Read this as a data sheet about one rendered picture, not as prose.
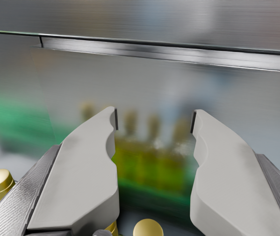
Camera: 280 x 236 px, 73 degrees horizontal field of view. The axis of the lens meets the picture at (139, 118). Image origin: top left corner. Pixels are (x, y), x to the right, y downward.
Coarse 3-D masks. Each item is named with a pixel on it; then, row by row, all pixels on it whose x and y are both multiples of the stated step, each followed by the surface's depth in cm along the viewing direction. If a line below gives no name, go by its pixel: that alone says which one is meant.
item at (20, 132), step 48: (0, 0) 27; (48, 0) 25; (96, 0) 23; (144, 0) 21; (192, 0) 19; (240, 0) 18; (0, 48) 35; (144, 48) 26; (192, 48) 24; (240, 48) 20; (0, 96) 42; (0, 144) 53; (48, 144) 45
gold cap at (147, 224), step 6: (138, 222) 22; (144, 222) 22; (150, 222) 22; (156, 222) 22; (138, 228) 21; (144, 228) 21; (150, 228) 21; (156, 228) 21; (138, 234) 21; (144, 234) 21; (150, 234) 21; (156, 234) 21; (162, 234) 21
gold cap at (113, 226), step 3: (114, 222) 22; (111, 225) 22; (114, 225) 22; (108, 228) 21; (111, 228) 22; (114, 228) 22; (111, 231) 22; (114, 231) 23; (117, 231) 25; (114, 234) 23; (117, 234) 24
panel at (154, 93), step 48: (48, 48) 28; (96, 48) 28; (48, 96) 32; (96, 96) 29; (144, 96) 26; (192, 96) 24; (240, 96) 22; (144, 144) 30; (192, 144) 27; (144, 192) 37
